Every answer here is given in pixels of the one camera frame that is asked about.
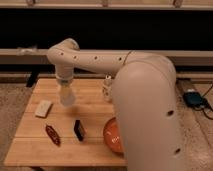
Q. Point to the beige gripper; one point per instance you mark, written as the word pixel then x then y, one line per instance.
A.
pixel 64 85

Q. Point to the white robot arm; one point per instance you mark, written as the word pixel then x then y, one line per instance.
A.
pixel 143 95

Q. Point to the white eraser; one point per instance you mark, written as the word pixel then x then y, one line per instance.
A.
pixel 43 108

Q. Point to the black rectangular block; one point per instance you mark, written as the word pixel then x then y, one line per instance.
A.
pixel 79 130

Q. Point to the wooden table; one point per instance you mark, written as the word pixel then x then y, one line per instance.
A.
pixel 31 145

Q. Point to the dark red patterned object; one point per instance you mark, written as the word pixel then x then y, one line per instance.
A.
pixel 53 135

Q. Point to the orange bowl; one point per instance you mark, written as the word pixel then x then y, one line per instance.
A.
pixel 112 137

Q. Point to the blue device on floor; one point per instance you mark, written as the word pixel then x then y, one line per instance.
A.
pixel 192 98

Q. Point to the long wooden bench rail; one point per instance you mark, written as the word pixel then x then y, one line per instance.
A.
pixel 30 56

